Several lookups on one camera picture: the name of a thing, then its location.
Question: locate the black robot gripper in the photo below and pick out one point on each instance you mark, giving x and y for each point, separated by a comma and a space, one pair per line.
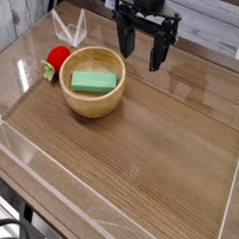
149, 16

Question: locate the red plush strawberry toy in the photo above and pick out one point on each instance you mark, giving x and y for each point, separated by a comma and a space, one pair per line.
54, 61

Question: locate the wooden bowl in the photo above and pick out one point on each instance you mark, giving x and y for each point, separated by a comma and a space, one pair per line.
93, 58

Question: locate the green rectangular block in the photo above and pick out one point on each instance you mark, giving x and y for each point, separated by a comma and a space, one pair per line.
94, 81

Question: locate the clear acrylic tray wall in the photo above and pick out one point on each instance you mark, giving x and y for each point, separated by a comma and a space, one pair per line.
70, 205

